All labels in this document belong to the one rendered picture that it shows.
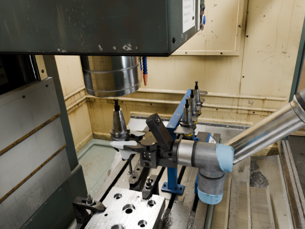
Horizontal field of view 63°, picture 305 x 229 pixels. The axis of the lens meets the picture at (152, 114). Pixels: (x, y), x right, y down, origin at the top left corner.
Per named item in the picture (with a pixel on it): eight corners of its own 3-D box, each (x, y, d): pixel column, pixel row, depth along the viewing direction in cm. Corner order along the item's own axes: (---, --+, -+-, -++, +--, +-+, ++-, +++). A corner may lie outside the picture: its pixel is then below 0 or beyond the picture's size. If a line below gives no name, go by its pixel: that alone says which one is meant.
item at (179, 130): (194, 129, 101) (194, 127, 101) (191, 135, 97) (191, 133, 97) (177, 127, 104) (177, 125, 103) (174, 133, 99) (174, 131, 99)
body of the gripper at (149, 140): (137, 166, 77) (176, 173, 73) (135, 142, 73) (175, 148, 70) (146, 152, 84) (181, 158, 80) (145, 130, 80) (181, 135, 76)
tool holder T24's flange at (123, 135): (117, 130, 83) (116, 123, 82) (134, 133, 81) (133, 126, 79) (107, 139, 78) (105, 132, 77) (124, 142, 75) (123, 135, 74)
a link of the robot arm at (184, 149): (191, 149, 68) (196, 135, 75) (174, 147, 70) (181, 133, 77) (190, 171, 71) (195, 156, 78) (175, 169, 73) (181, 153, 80)
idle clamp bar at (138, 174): (152, 161, 135) (151, 151, 133) (138, 194, 112) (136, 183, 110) (143, 160, 136) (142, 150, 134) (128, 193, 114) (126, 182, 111)
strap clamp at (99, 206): (110, 223, 99) (104, 194, 93) (105, 230, 96) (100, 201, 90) (81, 216, 103) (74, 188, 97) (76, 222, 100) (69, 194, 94)
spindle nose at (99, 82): (106, 78, 82) (100, 40, 77) (150, 82, 76) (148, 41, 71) (73, 95, 69) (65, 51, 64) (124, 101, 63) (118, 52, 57)
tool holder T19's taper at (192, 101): (187, 108, 116) (187, 95, 113) (197, 108, 115) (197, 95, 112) (186, 112, 112) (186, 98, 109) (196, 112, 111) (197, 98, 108)
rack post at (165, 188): (184, 186, 116) (184, 130, 103) (182, 195, 111) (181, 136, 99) (164, 183, 119) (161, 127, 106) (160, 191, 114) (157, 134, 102)
